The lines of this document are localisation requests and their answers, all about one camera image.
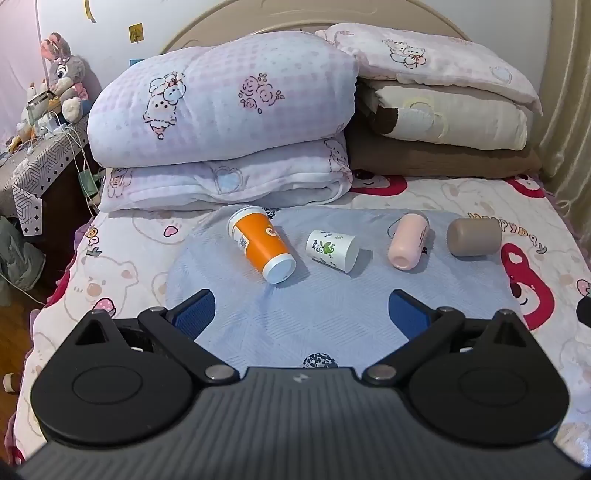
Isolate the light blue mat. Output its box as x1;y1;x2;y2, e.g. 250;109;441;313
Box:
165;205;525;370

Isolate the lavender checked folded quilt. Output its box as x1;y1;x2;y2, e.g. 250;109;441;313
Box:
87;31;360;213

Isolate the beige headboard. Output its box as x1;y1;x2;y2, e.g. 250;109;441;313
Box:
159;0;472;56

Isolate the brown pillow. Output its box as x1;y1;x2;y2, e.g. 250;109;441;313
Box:
347;124;542;178

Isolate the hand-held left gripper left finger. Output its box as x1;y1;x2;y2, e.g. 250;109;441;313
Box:
74;290;241;385

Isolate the orange paper cup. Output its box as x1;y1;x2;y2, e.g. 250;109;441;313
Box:
227;205;297;284

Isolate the pink cylindrical bottle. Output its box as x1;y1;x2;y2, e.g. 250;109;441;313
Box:
388;213;431;271

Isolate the bedside table with patterned cloth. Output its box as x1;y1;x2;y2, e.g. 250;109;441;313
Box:
0;115;90;236

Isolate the dark wooden nightstand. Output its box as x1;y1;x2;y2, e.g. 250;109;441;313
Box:
37;152;102;301

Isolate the white cup with green print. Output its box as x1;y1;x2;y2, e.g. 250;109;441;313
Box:
305;229;360;272

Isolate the pink curtain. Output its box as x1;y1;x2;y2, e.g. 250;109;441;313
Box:
0;0;47;139

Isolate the green cloth bundle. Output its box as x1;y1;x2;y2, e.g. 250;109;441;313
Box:
0;216;46;306

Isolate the grey bunny plush toy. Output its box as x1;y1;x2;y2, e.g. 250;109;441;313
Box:
41;32;90;123

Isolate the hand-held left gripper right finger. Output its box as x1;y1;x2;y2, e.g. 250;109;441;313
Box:
362;290;525;385

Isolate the cream pillow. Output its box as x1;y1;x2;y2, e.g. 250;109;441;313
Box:
358;80;528;151

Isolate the pink printed pillow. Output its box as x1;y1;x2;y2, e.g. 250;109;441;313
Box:
315;23;543;116

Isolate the beige curtain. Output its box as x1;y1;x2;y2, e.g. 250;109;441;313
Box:
531;0;591;199

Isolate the white cable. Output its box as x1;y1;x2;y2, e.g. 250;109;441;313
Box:
58;124;95;217

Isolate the brown cup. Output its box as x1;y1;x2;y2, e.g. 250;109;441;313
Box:
446;217;502;257

